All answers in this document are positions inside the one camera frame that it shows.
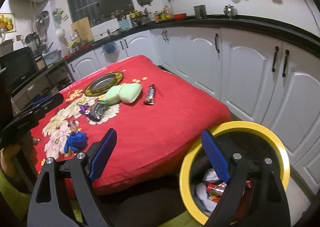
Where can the brown chocolate bar wrapper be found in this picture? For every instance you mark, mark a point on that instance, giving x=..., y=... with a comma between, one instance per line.
x=150, y=97

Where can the red bowl on counter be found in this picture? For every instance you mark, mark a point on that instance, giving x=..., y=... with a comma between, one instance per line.
x=180, y=16

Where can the black silver snack wrapper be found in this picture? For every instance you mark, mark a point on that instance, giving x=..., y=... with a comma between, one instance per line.
x=98, y=110

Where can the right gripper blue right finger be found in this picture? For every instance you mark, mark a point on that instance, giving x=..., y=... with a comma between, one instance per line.
x=267, y=204

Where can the light blue utensil basket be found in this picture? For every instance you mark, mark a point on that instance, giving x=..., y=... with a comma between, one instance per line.
x=125, y=24

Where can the steel kettle on counter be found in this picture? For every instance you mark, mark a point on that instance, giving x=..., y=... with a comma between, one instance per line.
x=230, y=11

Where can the purple candy wrapper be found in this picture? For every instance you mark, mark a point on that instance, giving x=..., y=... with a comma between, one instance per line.
x=84, y=109

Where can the wooden cutting board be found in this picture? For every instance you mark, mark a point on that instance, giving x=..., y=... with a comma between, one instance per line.
x=83, y=29

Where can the yellow rimmed black trash bin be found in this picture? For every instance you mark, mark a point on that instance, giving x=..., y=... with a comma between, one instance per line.
x=258, y=141

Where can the blue plastic bag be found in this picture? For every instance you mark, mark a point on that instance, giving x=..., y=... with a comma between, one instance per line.
x=76, y=142

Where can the person's left hand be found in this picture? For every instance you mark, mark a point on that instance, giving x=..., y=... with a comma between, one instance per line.
x=28, y=147

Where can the green sleeve forearm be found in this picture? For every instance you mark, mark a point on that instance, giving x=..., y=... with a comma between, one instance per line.
x=12, y=185

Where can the white orange plastic bag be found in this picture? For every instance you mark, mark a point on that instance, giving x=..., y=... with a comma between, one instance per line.
x=210, y=176

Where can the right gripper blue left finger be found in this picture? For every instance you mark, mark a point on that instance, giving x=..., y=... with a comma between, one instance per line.
x=50, y=204

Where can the green sponge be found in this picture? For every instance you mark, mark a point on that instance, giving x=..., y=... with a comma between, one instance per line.
x=130, y=92
x=112, y=96

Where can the red snack wrapper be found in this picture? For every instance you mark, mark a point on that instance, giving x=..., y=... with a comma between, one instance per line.
x=215, y=190

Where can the red floral table cloth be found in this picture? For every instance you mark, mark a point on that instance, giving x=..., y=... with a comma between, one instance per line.
x=152, y=140

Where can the grey metal canister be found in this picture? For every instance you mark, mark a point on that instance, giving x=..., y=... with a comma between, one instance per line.
x=200, y=11

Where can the blue hanging pot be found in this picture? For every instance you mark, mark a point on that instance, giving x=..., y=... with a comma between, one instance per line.
x=109, y=48

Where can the black microwave oven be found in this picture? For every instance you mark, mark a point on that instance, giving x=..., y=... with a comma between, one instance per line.
x=20, y=66

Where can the round gold metal tray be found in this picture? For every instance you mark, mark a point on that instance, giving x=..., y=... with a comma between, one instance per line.
x=103, y=84

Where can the orange snack packet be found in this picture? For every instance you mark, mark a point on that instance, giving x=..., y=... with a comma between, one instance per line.
x=73, y=125

